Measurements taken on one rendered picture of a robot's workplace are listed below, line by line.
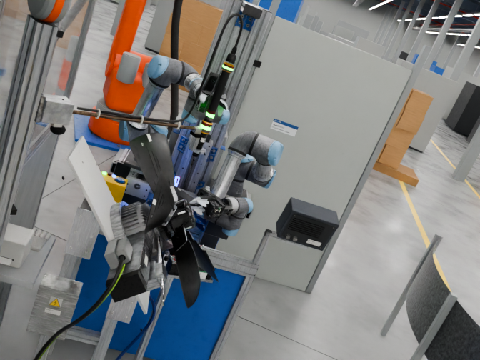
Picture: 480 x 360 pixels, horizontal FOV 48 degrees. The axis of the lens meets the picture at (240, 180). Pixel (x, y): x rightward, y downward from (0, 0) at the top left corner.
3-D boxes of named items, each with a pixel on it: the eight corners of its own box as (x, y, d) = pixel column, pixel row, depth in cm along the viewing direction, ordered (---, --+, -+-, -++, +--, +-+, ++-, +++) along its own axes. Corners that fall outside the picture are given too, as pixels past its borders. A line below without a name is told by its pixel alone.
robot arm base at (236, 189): (217, 181, 312) (223, 166, 309) (241, 190, 314) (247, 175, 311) (216, 191, 298) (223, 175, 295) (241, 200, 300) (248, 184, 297)
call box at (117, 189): (86, 196, 249) (92, 176, 246) (90, 188, 259) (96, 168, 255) (119, 206, 253) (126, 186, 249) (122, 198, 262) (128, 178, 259)
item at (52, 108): (36, 123, 162) (43, 98, 159) (28, 114, 166) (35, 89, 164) (68, 127, 169) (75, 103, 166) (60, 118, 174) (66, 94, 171)
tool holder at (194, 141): (191, 153, 207) (199, 130, 204) (181, 145, 212) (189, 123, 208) (208, 155, 213) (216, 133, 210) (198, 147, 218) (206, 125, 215)
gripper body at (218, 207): (216, 206, 232) (236, 205, 241) (205, 194, 237) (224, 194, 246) (209, 219, 235) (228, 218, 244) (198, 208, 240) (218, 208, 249)
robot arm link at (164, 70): (143, 149, 290) (187, 70, 259) (117, 144, 281) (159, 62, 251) (138, 134, 297) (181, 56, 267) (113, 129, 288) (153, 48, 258)
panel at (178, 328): (57, 335, 282) (91, 229, 261) (57, 334, 283) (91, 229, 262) (203, 371, 299) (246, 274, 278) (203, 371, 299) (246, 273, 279)
